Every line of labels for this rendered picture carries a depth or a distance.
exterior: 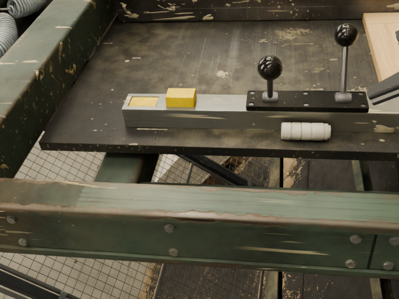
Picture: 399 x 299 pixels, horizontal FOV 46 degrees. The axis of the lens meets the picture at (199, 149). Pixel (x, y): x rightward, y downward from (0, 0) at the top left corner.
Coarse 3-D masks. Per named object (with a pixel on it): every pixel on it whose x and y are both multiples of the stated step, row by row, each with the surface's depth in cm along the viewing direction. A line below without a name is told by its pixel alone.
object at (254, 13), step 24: (120, 0) 116; (144, 0) 115; (168, 0) 114; (192, 0) 113; (216, 0) 112; (240, 0) 111; (264, 0) 111; (288, 0) 110; (312, 0) 109; (336, 0) 108; (360, 0) 108; (384, 0) 107
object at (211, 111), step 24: (144, 96) 86; (216, 96) 84; (240, 96) 83; (144, 120) 84; (168, 120) 84; (192, 120) 83; (216, 120) 82; (240, 120) 81; (264, 120) 81; (288, 120) 80; (312, 120) 79; (336, 120) 79; (360, 120) 78; (384, 120) 77
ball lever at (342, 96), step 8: (344, 24) 76; (352, 24) 76; (336, 32) 76; (344, 32) 75; (352, 32) 75; (336, 40) 77; (344, 40) 75; (352, 40) 75; (344, 48) 77; (344, 56) 77; (344, 64) 77; (344, 72) 77; (344, 80) 78; (344, 88) 78; (336, 96) 78; (344, 96) 78
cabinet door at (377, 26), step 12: (384, 12) 108; (396, 12) 108; (372, 24) 104; (384, 24) 104; (396, 24) 104; (372, 36) 100; (384, 36) 100; (372, 48) 97; (384, 48) 96; (396, 48) 96; (384, 60) 93; (396, 60) 92; (384, 72) 89; (396, 72) 89
